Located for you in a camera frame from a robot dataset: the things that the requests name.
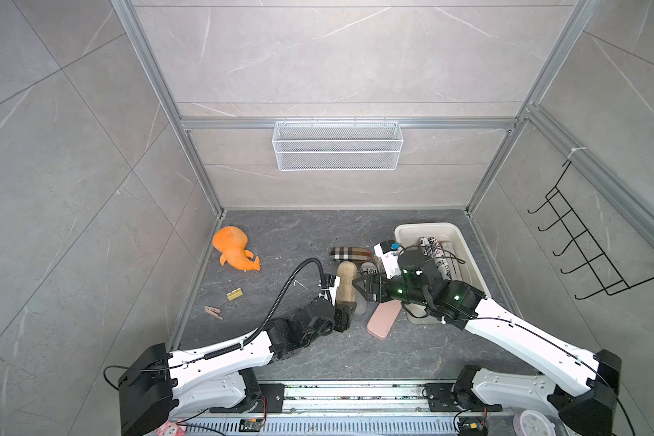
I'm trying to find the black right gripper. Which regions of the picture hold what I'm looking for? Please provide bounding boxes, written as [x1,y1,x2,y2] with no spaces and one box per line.
[352,270,430,308]

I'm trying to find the newspaper print case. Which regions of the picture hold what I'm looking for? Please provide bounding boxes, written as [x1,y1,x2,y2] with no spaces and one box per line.
[360,262,379,275]

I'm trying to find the grey fabric case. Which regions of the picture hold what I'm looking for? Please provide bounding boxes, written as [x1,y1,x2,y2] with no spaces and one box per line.
[354,294,368,316]

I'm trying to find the pink case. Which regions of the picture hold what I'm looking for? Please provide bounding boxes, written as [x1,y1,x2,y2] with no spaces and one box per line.
[366,300,401,341]

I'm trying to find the tan fabric case front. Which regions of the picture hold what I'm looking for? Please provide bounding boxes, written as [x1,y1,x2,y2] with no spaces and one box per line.
[336,261,359,303]

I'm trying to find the plaid glasses case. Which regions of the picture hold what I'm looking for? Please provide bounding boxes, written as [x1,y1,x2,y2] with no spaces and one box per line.
[329,246,372,263]

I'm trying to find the beige plastic storage bin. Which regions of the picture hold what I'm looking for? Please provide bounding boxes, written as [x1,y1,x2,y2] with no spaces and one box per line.
[394,223,490,330]

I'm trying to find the newspaper flag case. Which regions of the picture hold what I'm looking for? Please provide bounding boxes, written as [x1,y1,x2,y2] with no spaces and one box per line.
[419,237,436,258]
[432,242,451,280]

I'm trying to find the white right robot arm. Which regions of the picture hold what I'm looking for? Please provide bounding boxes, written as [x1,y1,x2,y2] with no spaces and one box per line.
[352,241,624,435]

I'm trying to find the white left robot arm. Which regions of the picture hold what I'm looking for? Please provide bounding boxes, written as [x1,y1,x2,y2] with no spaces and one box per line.
[109,268,355,435]

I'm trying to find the small yellow clip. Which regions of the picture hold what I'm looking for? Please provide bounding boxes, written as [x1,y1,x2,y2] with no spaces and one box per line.
[226,288,243,301]

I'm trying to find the wooden clothespin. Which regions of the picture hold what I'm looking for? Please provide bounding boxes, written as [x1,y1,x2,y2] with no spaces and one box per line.
[205,306,223,320]

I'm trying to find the orange plush toy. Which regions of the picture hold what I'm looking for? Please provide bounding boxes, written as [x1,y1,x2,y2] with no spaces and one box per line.
[212,226,261,272]

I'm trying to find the pink flower toy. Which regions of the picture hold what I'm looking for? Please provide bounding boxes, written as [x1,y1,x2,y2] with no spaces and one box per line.
[156,421,187,436]

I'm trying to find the white round clock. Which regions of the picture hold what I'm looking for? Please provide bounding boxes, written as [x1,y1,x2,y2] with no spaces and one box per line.
[513,410,556,436]

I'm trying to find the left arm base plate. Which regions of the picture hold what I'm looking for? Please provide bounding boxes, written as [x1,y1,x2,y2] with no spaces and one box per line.
[209,383,286,413]

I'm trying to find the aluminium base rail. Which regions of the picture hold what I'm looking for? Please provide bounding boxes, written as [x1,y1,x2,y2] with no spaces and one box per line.
[124,380,584,436]

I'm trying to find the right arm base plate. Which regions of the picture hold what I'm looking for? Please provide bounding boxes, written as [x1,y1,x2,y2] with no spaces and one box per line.
[421,383,503,412]

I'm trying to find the white wire mesh basket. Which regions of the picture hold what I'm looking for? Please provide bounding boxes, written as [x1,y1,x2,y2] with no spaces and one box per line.
[272,121,403,172]

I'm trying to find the black wire hook rack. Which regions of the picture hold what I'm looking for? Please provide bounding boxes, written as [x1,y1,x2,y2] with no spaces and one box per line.
[527,159,654,301]

